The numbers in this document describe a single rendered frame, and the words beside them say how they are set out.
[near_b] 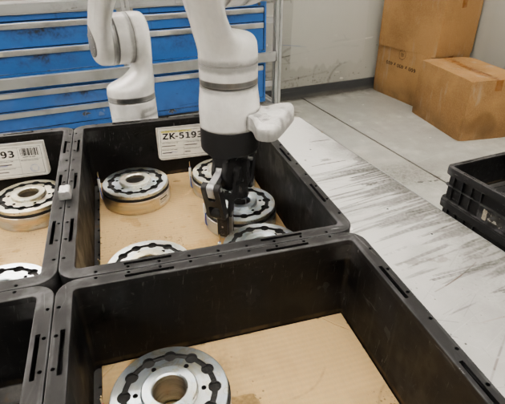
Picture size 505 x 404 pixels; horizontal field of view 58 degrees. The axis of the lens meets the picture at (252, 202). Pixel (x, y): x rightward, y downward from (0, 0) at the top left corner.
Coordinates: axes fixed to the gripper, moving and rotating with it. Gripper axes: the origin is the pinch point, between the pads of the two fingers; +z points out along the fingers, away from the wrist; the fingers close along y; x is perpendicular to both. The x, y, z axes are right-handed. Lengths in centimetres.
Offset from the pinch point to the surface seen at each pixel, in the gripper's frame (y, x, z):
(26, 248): 13.5, -24.7, 2.3
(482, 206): -77, 44, 32
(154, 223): 2.1, -11.7, 2.3
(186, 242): 4.7, -5.0, 2.3
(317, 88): -326, -61, 78
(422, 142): -253, 29, 85
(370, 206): -36.6, 16.2, 15.2
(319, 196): 3.1, 12.7, -7.7
